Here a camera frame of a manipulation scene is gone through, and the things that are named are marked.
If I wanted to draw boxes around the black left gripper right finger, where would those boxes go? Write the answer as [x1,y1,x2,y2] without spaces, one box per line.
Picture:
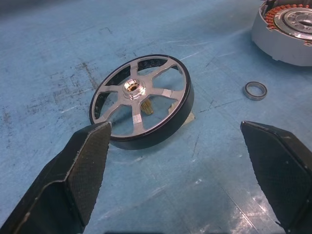
[240,120,312,234]

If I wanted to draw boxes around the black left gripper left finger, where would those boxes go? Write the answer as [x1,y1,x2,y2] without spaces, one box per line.
[0,121,113,234]

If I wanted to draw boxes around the black-rimmed silver spoked rotor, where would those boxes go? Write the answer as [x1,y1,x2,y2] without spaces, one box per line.
[89,55,195,151]

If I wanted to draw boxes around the gray motor stator housing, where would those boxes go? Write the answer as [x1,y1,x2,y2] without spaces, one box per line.
[251,0,312,67]

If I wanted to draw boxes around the small beige tape piece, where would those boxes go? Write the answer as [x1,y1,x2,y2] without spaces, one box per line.
[181,111,197,128]

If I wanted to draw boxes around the blue plastic table cover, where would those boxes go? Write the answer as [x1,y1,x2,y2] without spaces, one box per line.
[0,0,312,234]

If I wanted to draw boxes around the small dark bearing ring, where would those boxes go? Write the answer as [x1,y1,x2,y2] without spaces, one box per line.
[242,81,266,100]

